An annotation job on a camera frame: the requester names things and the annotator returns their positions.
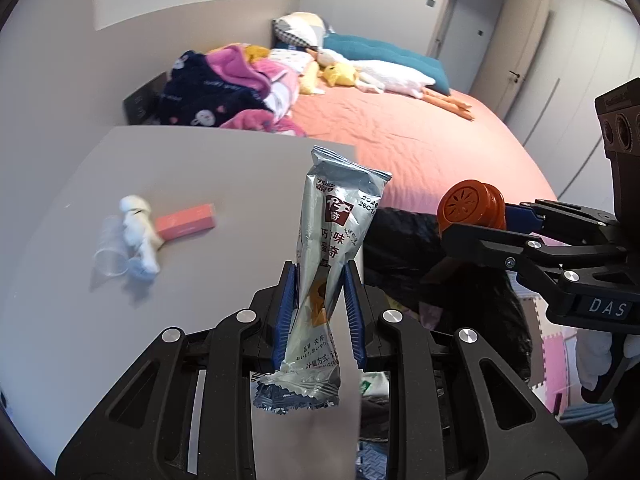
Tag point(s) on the gloved right hand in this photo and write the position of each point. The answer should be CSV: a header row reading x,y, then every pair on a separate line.
x,y
594,357

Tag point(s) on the teal long cushion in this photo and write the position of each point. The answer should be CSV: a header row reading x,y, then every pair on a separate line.
x,y
357,48

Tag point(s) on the bed with pink sheet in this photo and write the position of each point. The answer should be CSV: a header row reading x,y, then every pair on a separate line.
x,y
425,148

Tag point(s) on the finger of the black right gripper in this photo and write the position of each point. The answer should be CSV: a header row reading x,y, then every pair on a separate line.
x,y
561,221
500,249

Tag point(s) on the white goose plush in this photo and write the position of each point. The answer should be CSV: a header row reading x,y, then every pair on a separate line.
x,y
380,77

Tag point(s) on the yellow duck plush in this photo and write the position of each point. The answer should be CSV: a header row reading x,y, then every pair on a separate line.
x,y
337,74

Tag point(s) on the orange round plastic lid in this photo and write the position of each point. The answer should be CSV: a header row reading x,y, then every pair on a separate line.
x,y
472,202

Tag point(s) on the clear plastic cup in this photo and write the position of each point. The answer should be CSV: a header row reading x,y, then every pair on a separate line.
x,y
112,254

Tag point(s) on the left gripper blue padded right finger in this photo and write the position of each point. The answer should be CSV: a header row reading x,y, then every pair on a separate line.
x,y
354,301

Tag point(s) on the patchwork pillow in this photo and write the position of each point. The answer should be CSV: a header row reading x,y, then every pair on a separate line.
x,y
304,30

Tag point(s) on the beige door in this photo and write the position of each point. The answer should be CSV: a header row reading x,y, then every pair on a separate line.
x,y
510,53

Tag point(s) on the black lined trash bin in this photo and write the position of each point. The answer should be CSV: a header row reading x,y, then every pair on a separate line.
x,y
449,401

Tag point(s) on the white patterned quilt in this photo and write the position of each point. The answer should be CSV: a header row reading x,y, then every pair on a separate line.
x,y
292,62

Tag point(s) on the black bedside panel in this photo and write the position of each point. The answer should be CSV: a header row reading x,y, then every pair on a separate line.
x,y
140,108

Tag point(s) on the pink rectangular box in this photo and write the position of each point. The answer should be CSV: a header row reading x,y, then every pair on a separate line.
x,y
186,222

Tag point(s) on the pink fleece blanket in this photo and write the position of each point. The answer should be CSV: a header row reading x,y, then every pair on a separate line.
x,y
233,69

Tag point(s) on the white tissue figure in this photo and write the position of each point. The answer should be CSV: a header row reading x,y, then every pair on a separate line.
x,y
140,236

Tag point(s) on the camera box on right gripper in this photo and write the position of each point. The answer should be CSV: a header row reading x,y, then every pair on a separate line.
x,y
618,114

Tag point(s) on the yellow plush garment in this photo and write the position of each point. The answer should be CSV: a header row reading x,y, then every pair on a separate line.
x,y
251,52

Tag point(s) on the navy patterned blanket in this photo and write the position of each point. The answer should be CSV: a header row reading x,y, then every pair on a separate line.
x,y
195,95

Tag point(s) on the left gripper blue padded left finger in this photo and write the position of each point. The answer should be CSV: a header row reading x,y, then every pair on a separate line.
x,y
286,304

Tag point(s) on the silver snack wrapper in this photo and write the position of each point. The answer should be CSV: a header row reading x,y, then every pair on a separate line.
x,y
340,200

